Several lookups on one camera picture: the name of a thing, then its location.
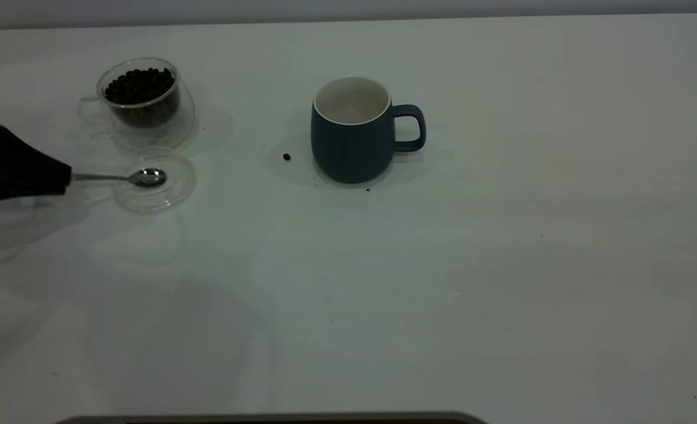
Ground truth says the pink handled metal spoon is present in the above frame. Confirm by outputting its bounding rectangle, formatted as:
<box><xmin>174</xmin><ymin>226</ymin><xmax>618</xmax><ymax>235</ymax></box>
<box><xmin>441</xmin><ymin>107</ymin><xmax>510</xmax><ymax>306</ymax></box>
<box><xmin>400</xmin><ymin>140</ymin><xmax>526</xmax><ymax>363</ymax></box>
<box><xmin>70</xmin><ymin>168</ymin><xmax>167</xmax><ymax>188</ymax></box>

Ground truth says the dark grey ceramic mug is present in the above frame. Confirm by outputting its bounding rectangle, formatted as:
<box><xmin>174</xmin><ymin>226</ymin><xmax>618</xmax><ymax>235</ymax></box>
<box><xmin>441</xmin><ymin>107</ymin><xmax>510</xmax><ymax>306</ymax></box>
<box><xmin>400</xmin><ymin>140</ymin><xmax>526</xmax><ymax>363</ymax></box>
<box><xmin>310</xmin><ymin>76</ymin><xmax>427</xmax><ymax>184</ymax></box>

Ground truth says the dark coffee beans pile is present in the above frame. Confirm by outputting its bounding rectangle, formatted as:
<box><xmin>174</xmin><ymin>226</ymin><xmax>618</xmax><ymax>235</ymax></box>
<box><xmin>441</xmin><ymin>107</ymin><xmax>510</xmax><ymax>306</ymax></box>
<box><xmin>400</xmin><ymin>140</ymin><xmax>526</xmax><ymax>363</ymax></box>
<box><xmin>104</xmin><ymin>67</ymin><xmax>181</xmax><ymax>127</ymax></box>

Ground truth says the clear glass lid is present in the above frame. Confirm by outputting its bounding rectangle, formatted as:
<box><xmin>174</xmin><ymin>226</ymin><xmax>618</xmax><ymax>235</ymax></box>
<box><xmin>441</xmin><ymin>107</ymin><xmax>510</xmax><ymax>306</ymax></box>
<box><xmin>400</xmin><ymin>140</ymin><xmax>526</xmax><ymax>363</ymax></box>
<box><xmin>111</xmin><ymin>146</ymin><xmax>198</xmax><ymax>214</ymax></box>

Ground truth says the clear glass cup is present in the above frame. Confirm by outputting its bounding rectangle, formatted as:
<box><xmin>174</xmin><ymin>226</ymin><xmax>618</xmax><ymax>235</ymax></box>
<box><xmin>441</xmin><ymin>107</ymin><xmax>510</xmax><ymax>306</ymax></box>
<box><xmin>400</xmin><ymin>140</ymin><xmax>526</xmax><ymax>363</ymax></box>
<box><xmin>77</xmin><ymin>56</ymin><xmax>196</xmax><ymax>149</ymax></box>

